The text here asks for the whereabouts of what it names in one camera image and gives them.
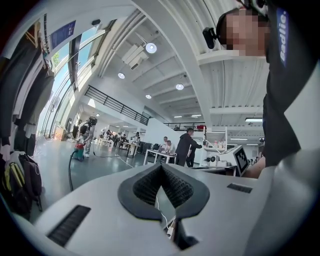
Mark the person's right forearm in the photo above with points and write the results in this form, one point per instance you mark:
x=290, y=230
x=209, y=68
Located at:
x=256, y=170

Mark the red and teal vacuum cleaner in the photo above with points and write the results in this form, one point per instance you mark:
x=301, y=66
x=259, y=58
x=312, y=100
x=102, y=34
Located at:
x=80, y=152

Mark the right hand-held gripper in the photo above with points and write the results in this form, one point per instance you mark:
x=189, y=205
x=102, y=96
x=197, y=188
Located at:
x=241, y=160

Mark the ceiling air conditioner unit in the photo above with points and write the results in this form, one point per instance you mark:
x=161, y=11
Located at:
x=135, y=56

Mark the black head-mounted camera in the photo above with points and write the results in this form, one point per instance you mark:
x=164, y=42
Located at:
x=210, y=37

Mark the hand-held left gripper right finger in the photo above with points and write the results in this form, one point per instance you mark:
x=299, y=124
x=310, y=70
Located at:
x=220, y=212

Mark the person's dark t-shirt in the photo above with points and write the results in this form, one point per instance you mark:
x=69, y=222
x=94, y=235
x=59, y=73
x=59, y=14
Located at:
x=287, y=87

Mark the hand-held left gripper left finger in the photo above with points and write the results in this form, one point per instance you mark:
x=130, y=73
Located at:
x=112, y=225

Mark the pile of clothes and bags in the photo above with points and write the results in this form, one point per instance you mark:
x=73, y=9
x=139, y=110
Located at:
x=25, y=87

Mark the person's head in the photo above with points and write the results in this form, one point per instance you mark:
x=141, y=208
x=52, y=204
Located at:
x=245, y=32

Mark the black wall-mounted device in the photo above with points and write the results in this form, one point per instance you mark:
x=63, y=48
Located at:
x=95, y=22

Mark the blue wall poster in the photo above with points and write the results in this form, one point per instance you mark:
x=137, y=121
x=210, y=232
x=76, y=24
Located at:
x=63, y=33

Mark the round ceiling light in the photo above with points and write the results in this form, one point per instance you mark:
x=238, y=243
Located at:
x=148, y=96
x=121, y=75
x=151, y=47
x=179, y=86

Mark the black and yellow backpack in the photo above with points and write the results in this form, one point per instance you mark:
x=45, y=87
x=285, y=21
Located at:
x=15, y=180

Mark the cardboard box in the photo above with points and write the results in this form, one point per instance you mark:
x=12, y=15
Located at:
x=60, y=132

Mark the black balcony railing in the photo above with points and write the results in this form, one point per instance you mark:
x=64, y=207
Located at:
x=185, y=124
x=117, y=105

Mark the white low table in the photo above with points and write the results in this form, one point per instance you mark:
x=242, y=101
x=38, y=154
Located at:
x=106, y=142

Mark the white-legged desk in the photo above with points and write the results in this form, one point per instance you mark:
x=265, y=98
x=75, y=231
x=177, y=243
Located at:
x=160, y=151

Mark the group of distant people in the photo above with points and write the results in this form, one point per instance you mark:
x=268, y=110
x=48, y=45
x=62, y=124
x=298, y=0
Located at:
x=115, y=137

